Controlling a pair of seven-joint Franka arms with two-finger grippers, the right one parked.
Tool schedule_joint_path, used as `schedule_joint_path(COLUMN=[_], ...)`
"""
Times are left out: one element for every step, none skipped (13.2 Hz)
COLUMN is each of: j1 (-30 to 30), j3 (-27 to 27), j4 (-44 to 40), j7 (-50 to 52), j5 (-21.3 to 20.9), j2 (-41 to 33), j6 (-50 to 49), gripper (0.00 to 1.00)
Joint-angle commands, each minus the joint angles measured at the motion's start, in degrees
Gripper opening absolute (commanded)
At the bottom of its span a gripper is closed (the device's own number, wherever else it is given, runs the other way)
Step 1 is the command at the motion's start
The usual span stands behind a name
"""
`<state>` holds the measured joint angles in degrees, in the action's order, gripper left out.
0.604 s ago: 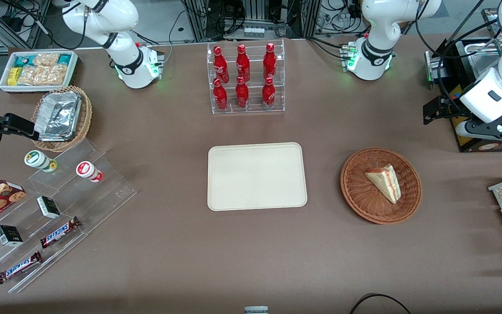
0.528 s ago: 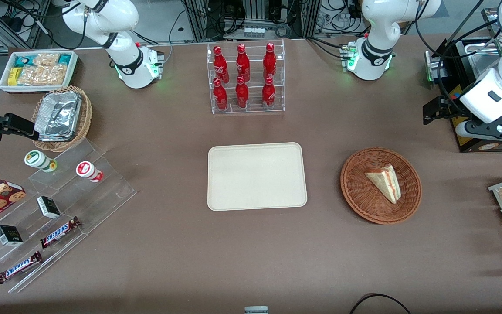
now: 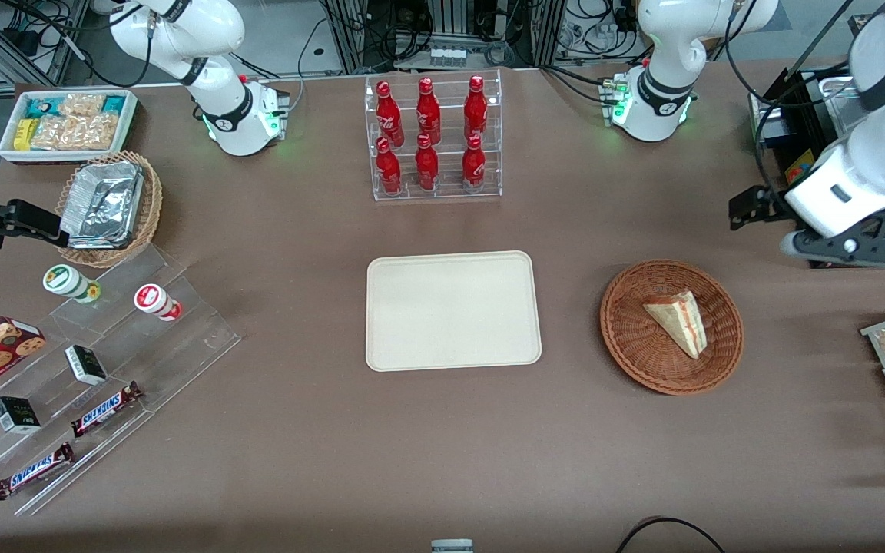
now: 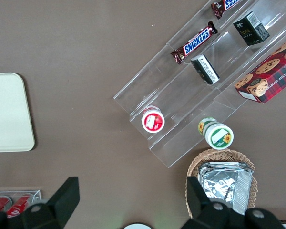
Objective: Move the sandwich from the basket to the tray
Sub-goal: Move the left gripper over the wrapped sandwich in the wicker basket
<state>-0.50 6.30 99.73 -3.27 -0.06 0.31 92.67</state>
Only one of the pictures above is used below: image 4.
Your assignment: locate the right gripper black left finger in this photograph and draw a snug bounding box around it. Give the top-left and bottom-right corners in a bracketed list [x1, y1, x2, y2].
[21, 177, 80, 229]

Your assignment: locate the red tartan cookie box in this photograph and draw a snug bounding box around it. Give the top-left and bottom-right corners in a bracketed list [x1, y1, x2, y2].
[234, 34, 286, 104]

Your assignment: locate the red lid yogurt cup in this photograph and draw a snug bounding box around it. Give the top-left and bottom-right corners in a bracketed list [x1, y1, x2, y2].
[141, 105, 165, 134]

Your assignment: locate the aluminium foil container stack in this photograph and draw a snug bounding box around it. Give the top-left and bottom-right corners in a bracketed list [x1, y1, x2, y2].
[198, 161, 253, 216]

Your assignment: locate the light wicker basket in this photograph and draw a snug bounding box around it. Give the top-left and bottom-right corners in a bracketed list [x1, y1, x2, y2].
[185, 148, 259, 219]

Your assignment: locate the Snickers chocolate bar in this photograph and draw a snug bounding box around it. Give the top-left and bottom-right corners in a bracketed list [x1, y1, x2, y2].
[171, 21, 218, 65]
[211, 0, 241, 20]

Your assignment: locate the green sunflower yogurt cup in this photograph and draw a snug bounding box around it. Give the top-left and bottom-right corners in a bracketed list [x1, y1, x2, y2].
[197, 116, 235, 150]

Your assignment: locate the red cola bottle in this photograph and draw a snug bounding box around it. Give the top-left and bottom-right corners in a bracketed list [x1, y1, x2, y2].
[6, 193, 34, 218]
[0, 195, 13, 213]

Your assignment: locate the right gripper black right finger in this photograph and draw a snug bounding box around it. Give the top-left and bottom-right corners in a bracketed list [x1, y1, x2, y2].
[183, 176, 231, 229]

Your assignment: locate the cream plastic serving tray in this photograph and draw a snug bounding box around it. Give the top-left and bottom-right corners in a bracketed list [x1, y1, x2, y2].
[0, 73, 36, 153]

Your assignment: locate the small black carton box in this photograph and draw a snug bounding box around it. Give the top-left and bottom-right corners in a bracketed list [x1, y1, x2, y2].
[233, 11, 270, 46]
[190, 54, 220, 85]

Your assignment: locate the clear acrylic tiered shelf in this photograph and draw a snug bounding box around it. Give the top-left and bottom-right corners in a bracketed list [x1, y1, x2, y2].
[113, 0, 286, 169]

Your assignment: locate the clear acrylic bottle rack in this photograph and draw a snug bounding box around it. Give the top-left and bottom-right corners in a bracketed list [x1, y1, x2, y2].
[0, 189, 42, 218]

